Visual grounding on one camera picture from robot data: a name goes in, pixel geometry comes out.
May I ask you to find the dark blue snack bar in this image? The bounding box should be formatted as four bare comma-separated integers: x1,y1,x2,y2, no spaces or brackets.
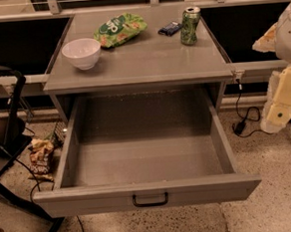
157,21,182,37

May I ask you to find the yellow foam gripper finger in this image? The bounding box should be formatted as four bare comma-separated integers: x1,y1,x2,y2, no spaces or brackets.
260,64,291,133
251,23,277,53

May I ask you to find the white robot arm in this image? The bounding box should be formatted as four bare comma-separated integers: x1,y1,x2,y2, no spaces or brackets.
252,2,291,133

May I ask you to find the white ceramic bowl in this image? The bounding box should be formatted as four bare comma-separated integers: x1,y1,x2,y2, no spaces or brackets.
61,38,101,71

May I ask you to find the open grey top drawer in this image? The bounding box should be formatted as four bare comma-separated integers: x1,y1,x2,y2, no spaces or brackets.
33,87,261,217

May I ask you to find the grey metal drawer cabinet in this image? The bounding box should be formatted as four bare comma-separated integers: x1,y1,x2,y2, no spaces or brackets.
38,0,238,125

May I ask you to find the black power adapter cable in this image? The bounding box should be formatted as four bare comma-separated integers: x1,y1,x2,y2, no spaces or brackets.
228,76,271,139

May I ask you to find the green rice chip bag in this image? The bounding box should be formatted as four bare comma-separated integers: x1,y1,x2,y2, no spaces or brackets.
93,13,147,48

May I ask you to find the green soda can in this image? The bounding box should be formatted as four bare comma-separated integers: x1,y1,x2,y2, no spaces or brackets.
180,7,201,46

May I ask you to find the black drawer handle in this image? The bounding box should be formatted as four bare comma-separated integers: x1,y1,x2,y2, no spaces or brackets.
133,192,168,208

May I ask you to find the crumpled brown chip bag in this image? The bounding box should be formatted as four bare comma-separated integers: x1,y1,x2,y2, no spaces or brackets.
29,138,55,181

